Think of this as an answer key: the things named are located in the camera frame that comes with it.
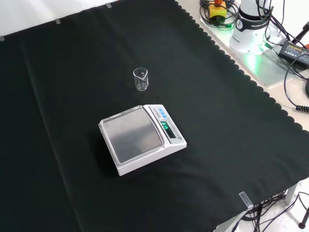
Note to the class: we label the black power adapter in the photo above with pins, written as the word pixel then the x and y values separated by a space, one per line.
pixel 294 52

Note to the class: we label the black tripod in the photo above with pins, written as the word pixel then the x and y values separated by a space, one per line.
pixel 302 212
pixel 300 33

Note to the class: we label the white electronic balance steel pan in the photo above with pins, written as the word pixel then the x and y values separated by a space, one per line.
pixel 135 135

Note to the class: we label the black cloth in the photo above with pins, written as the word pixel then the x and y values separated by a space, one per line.
pixel 72 120

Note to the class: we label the clear glass beaker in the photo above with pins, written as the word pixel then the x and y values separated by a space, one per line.
pixel 140 85

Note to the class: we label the pale board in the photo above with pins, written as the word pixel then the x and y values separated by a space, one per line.
pixel 268 72

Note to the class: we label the yellow stop button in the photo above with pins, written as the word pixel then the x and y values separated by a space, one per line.
pixel 217 10

